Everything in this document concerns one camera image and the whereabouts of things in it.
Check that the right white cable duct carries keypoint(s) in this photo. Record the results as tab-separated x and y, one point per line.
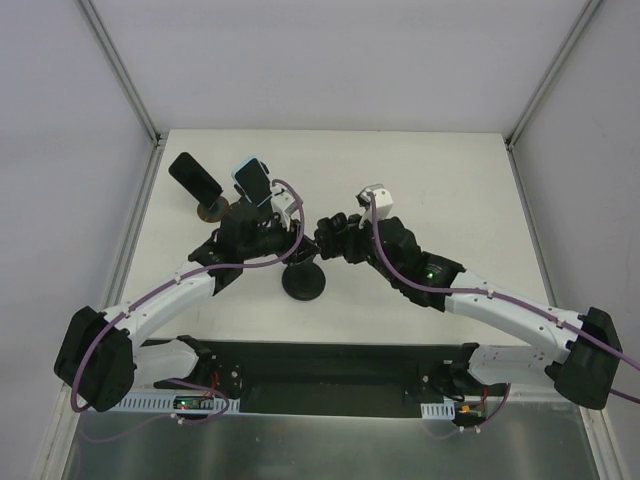
445	410

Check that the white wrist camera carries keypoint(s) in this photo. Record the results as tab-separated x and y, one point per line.
374	199
285	202

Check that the left white cable duct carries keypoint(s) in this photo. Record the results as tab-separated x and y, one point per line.
175	403

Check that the right aluminium frame post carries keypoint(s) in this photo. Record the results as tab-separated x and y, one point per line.
580	25

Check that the wooden-base phone stand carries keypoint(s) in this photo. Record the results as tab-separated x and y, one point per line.
215	212

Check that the aluminium frame post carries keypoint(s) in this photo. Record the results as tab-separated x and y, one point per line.
580	25
119	70

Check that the black phone on wooden stand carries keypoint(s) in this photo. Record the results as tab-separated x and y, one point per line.
192	176

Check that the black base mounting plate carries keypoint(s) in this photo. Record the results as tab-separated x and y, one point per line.
360	380

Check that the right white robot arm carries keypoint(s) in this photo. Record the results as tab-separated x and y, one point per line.
576	353

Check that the left aluminium frame post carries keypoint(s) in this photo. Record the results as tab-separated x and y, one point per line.
119	70

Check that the light blue cased phone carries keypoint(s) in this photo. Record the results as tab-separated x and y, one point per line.
251	178

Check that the black stand under blue phone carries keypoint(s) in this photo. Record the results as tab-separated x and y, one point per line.
243	211

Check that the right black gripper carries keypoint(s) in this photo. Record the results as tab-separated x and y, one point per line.
353	240

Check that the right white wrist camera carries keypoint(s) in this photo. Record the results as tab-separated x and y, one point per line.
374	199

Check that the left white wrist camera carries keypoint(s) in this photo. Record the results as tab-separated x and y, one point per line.
285	202

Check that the white cable duct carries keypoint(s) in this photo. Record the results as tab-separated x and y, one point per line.
175	403
445	410

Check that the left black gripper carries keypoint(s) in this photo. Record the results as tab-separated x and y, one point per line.
291	239

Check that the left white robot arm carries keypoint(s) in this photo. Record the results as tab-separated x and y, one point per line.
104	354

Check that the black round-base phone stand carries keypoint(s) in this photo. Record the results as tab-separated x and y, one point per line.
302	279

